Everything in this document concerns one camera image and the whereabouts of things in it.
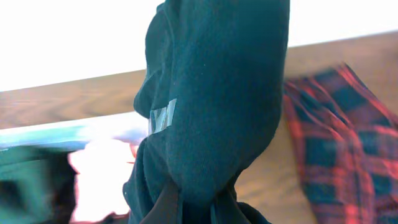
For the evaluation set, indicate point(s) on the red plaid cloth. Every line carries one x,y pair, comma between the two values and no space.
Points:
345,145

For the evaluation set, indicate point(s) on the green banded cloth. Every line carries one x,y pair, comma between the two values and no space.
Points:
37,186

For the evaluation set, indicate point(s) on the clear plastic storage bin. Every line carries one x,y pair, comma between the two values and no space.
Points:
100,151

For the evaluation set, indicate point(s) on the small black cloth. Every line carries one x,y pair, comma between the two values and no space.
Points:
212,95

